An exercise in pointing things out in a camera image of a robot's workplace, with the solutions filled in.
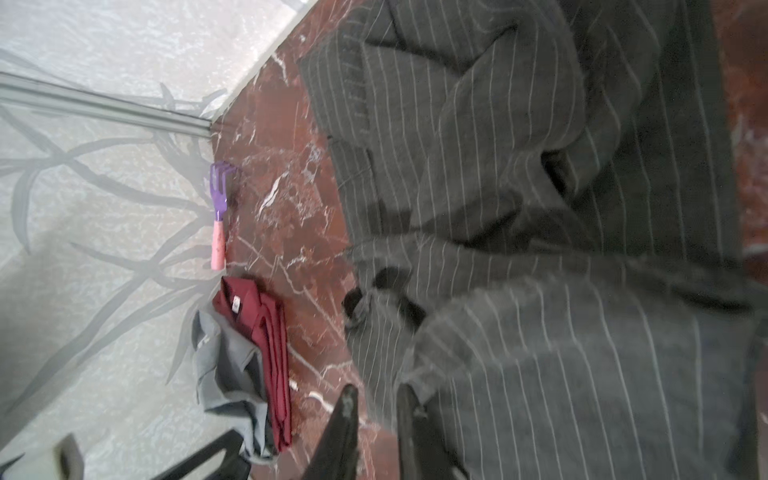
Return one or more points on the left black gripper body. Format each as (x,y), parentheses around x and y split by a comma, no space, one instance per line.
(232,465)

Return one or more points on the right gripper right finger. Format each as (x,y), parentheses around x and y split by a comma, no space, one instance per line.
(422,454)

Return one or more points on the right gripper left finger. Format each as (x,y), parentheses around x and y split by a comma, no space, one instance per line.
(336,455)

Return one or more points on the dark grey striped shirt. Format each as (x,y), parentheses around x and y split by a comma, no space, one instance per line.
(544,227)

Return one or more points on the light grey folded shirt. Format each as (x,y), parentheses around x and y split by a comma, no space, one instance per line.
(230,382)

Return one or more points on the maroon folded shirt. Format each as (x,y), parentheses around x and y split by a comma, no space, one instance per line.
(259,317)

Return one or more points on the purple pink toy rake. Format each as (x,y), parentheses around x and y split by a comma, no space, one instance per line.
(218,174)

